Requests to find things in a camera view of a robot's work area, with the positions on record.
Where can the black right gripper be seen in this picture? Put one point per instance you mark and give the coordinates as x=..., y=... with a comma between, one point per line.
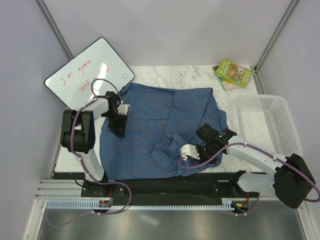
x=198, y=149

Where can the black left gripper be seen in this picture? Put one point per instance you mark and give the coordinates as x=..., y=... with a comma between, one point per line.
x=119, y=129

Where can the blue checked long sleeve shirt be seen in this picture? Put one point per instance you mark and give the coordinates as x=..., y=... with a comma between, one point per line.
x=160, y=121

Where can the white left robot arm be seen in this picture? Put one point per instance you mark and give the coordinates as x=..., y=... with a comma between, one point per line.
x=78, y=133

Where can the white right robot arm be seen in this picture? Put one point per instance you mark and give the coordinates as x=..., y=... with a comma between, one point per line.
x=286, y=177

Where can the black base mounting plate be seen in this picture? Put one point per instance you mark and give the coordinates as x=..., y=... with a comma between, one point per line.
x=196, y=189

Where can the whiteboard with red writing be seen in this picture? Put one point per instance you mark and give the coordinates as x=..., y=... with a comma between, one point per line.
x=94, y=71

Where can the white perforated plastic basket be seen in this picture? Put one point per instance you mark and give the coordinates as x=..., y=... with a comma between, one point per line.
x=266, y=121

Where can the green illustrated book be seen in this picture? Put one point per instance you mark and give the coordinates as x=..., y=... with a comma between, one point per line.
x=232, y=76

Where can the aluminium frame rails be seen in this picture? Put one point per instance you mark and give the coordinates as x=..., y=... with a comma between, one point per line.
x=56, y=215

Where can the right grey corner post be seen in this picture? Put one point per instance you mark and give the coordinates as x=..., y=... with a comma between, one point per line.
x=276, y=33

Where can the grey corner post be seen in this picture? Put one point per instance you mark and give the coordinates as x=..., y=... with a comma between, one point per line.
x=276, y=33
x=54, y=27

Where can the left grey corner post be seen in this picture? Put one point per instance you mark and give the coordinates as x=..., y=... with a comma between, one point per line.
x=54, y=27

